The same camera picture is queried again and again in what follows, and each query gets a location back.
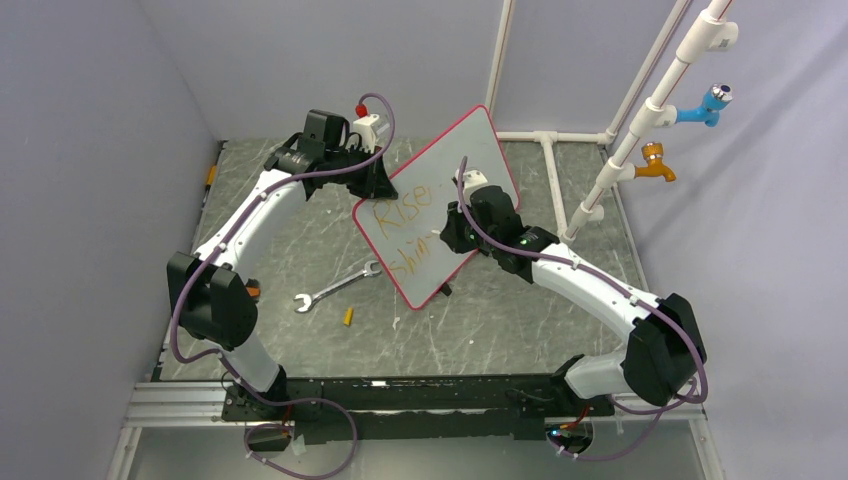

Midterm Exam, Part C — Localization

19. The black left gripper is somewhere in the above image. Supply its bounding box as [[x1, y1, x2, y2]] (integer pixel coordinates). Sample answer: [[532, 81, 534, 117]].
[[327, 144, 398, 201]]

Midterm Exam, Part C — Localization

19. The red-framed whiteboard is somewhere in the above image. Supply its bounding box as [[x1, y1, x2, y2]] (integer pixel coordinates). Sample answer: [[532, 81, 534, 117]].
[[352, 105, 520, 310]]

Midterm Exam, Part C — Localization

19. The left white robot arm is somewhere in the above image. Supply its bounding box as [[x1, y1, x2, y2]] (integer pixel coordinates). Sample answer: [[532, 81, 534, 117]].
[[166, 105, 398, 420]]

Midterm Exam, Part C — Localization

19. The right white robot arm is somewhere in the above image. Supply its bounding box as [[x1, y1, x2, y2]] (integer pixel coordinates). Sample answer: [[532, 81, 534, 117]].
[[440, 183, 708, 415]]

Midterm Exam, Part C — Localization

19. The silver combination wrench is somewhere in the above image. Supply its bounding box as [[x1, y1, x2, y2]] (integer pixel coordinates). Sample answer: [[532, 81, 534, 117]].
[[293, 260, 382, 314]]

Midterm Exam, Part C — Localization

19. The orange black brush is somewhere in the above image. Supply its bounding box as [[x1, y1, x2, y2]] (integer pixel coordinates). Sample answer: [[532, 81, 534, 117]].
[[246, 279, 261, 299]]

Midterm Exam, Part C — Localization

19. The white corner pipe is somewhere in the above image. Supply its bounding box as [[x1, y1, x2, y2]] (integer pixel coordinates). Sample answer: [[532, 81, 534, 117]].
[[483, 0, 515, 113]]

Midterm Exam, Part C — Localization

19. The orange tap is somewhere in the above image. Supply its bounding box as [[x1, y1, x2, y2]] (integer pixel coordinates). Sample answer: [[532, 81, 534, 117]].
[[634, 142, 676, 182]]

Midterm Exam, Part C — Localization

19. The blue tap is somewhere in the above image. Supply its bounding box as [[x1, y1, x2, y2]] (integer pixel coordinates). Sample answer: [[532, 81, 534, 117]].
[[675, 83, 733, 128]]

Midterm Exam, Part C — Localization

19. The white pipe with taps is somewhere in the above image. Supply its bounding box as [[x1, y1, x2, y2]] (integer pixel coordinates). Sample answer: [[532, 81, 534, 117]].
[[560, 1, 739, 243]]

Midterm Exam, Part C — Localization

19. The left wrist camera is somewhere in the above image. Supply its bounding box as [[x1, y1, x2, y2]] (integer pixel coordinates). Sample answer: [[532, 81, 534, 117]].
[[351, 103, 390, 153]]

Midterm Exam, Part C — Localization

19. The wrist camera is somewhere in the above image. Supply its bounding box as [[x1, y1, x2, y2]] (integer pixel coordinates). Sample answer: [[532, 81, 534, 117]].
[[453, 169, 490, 204], [351, 103, 390, 153]]

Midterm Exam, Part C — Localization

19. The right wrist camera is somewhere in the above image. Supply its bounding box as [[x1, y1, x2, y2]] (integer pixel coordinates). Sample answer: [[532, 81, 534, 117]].
[[453, 169, 490, 204]]

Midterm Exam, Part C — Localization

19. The white floor pipe frame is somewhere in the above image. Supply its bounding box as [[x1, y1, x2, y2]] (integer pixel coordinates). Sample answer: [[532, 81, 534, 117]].
[[497, 131, 603, 238]]

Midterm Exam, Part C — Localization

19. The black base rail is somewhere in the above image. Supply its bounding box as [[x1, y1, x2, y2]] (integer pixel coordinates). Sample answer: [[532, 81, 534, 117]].
[[221, 374, 614, 445]]

